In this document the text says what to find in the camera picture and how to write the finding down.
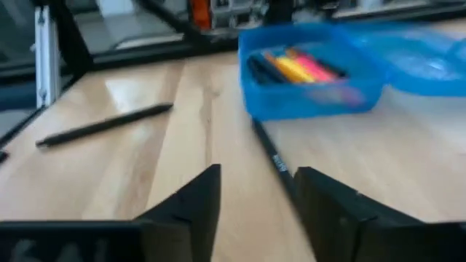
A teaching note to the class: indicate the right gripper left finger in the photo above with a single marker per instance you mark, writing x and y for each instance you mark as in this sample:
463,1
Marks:
189,222

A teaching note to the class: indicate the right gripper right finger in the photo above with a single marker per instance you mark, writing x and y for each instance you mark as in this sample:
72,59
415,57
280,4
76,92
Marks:
327,218

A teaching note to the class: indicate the blue plastic supply box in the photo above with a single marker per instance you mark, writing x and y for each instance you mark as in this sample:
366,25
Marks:
262,105

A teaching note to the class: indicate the yellow highlighter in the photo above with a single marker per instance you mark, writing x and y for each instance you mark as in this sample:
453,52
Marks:
295,71

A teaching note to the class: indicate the pink highlighter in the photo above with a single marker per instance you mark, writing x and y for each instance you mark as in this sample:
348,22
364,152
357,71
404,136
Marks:
316,67

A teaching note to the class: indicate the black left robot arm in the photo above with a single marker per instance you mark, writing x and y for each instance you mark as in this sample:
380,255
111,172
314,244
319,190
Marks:
280,11

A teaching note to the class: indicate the orange background object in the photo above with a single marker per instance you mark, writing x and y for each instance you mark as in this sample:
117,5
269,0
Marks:
200,14

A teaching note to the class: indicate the silver metal bracket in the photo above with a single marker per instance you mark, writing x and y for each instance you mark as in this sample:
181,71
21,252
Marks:
47,54

